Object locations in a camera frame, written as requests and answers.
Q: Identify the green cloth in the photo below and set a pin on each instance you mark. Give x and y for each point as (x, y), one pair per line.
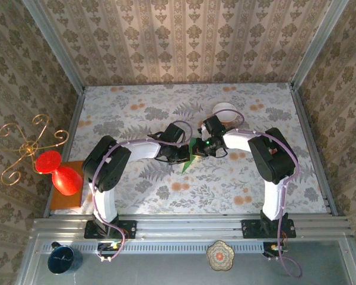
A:
(190, 162)

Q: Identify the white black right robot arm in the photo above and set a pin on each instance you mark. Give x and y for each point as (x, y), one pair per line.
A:
(270, 157)

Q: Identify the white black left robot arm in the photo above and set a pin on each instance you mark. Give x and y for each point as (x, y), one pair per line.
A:
(106, 166)

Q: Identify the floral patterned table cover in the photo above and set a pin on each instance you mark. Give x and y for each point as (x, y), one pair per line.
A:
(195, 193)

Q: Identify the white bowl with orange outside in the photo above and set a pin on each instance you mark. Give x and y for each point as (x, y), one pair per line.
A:
(220, 107)

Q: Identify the ornate patterned flower dish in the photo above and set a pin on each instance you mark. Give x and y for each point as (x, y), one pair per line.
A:
(220, 255)

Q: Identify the red plastic goblet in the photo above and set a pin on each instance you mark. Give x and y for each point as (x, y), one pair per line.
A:
(66, 181)

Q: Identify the grey metal shelf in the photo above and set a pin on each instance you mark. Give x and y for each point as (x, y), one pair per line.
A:
(166, 270)

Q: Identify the orange wooden board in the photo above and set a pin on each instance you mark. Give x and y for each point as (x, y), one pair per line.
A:
(65, 202)

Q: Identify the dark blue mug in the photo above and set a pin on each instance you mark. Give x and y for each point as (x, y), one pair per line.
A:
(60, 259)

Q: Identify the aluminium frame cross rail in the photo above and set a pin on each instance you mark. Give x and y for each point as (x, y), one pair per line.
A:
(190, 225)

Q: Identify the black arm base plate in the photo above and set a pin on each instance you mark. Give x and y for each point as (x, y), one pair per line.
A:
(250, 228)
(127, 229)

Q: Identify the aluminium frame corner post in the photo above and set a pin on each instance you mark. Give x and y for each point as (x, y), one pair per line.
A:
(317, 44)
(55, 44)

